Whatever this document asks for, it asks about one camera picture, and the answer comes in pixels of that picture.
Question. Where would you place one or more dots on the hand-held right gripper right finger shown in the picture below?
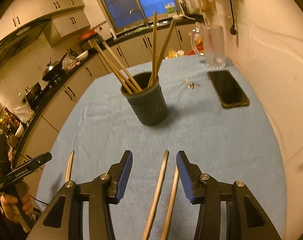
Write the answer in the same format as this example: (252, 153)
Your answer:
(184, 177)

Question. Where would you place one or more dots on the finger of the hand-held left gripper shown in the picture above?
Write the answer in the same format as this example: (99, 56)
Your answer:
(40, 160)

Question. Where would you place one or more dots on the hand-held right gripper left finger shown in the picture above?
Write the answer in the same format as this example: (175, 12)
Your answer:
(124, 177)

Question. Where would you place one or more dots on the wooden chopstick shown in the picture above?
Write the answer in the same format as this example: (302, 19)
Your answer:
(159, 192)
(70, 165)
(164, 45)
(170, 210)
(154, 47)
(127, 83)
(109, 63)
(121, 65)

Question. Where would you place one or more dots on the black utensil holder cup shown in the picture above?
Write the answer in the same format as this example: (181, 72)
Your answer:
(147, 107)

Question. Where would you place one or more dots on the person's left hand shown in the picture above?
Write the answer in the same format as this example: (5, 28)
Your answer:
(7, 205)

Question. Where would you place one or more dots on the white mortar bowl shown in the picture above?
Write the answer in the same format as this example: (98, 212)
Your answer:
(19, 130)

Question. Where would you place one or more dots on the red label sauce bottle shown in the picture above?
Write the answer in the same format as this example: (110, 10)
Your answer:
(12, 120)

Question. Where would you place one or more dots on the clear plastic bag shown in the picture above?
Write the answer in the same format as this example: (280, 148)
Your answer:
(24, 113)

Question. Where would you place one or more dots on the blue table cloth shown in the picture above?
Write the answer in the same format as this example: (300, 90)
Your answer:
(204, 135)

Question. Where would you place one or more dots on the steel pot with lid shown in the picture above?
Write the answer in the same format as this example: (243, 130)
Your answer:
(32, 91)

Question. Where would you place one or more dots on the black wok with lid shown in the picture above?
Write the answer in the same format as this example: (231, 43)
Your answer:
(52, 70)

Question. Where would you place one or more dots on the small metal screws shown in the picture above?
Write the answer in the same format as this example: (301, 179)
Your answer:
(191, 85)

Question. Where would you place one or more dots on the black smartphone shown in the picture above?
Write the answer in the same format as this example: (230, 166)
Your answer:
(227, 88)

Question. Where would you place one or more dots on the crumpled plastic bag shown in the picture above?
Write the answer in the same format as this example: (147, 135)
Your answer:
(71, 62)

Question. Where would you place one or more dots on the black range hood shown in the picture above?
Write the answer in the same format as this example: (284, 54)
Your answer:
(14, 42)

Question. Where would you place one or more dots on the black countertop appliance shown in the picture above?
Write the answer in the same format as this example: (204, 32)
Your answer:
(85, 45)

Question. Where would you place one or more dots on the orange snack bag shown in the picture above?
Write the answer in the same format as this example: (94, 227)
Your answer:
(177, 53)

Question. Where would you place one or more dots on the clear glass pitcher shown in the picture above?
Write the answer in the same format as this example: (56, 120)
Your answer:
(215, 47)

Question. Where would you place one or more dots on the red plastic basin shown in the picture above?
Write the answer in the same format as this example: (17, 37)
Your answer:
(86, 34)

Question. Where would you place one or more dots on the white spray bottle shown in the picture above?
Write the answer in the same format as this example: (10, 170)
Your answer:
(112, 33)

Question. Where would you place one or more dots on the green rag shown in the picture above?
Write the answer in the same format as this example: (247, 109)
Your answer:
(140, 29)

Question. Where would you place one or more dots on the upper kitchen cabinets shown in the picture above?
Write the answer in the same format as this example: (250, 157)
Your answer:
(41, 5)

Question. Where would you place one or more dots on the chrome sink faucet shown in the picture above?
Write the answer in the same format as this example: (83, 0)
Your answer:
(144, 20)

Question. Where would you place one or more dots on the white ladle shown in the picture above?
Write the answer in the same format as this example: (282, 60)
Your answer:
(184, 16)

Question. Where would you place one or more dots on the green dish soap bottle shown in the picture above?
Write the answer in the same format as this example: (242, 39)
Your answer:
(170, 8)

